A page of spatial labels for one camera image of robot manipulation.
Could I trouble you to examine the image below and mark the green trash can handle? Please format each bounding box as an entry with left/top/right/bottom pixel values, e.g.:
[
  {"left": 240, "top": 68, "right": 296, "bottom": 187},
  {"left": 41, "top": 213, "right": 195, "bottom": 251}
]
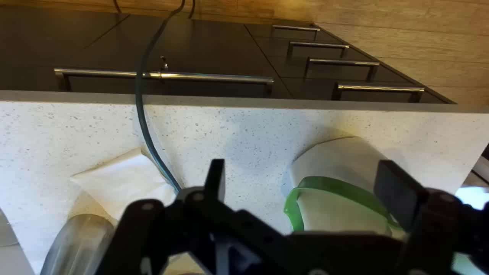
[{"left": 284, "top": 176, "right": 403, "bottom": 239}]

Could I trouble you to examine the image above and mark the white trash can body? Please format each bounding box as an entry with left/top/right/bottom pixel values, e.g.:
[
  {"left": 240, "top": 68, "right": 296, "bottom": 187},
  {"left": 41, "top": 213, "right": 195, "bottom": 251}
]
[{"left": 284, "top": 138, "right": 405, "bottom": 239}]

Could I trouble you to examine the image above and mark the dark power cable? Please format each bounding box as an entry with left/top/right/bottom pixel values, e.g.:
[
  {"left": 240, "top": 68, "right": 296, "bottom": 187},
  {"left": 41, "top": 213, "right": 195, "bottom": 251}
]
[{"left": 133, "top": 0, "right": 188, "bottom": 196}]

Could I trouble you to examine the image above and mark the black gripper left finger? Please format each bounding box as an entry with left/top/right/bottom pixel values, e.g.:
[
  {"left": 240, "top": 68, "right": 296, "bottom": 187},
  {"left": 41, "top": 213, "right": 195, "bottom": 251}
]
[{"left": 203, "top": 159, "right": 226, "bottom": 201}]

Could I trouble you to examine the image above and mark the white paper towel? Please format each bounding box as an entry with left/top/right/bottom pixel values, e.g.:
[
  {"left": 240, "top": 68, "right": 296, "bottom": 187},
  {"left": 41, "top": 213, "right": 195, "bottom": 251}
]
[{"left": 70, "top": 149, "right": 176, "bottom": 225}]

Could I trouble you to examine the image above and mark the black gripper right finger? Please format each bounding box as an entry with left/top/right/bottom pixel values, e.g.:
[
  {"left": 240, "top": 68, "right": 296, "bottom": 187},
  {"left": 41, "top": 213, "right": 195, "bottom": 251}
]
[{"left": 374, "top": 161, "right": 429, "bottom": 233}]

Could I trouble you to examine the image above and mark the long steel drawer handle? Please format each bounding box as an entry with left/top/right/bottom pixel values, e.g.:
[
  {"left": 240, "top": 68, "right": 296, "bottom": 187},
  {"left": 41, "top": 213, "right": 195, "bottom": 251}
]
[{"left": 53, "top": 68, "right": 275, "bottom": 92}]

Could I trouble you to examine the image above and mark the round steel bowl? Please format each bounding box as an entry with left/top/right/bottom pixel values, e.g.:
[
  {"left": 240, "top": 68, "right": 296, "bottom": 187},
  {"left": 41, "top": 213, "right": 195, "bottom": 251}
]
[{"left": 41, "top": 214, "right": 114, "bottom": 275}]

